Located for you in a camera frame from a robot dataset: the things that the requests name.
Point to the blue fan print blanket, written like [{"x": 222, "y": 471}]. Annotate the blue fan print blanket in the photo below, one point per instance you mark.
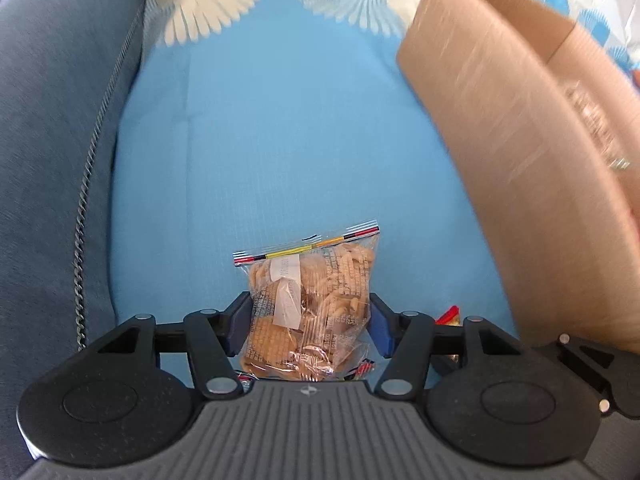
[{"x": 280, "y": 135}]

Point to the cardboard box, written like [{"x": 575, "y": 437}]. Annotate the cardboard box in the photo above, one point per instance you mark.
[{"x": 520, "y": 170}]

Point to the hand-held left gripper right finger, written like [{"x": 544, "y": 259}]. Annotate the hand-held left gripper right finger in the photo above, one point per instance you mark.
[{"x": 380, "y": 325}]

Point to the blue fabric sofa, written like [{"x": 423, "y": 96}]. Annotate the blue fabric sofa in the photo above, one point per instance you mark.
[{"x": 55, "y": 135}]

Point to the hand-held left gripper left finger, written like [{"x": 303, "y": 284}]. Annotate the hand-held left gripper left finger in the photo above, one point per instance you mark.
[{"x": 239, "y": 322}]

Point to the clear bag of biscuits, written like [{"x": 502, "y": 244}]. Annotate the clear bag of biscuits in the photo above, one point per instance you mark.
[{"x": 310, "y": 310}]

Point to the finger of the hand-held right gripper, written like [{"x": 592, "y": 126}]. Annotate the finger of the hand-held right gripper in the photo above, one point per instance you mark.
[{"x": 590, "y": 360}]

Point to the red yellow snack packet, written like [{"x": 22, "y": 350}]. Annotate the red yellow snack packet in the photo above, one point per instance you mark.
[{"x": 447, "y": 315}]

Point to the clear crinkled snack packet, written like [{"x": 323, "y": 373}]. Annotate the clear crinkled snack packet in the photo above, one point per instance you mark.
[{"x": 597, "y": 120}]

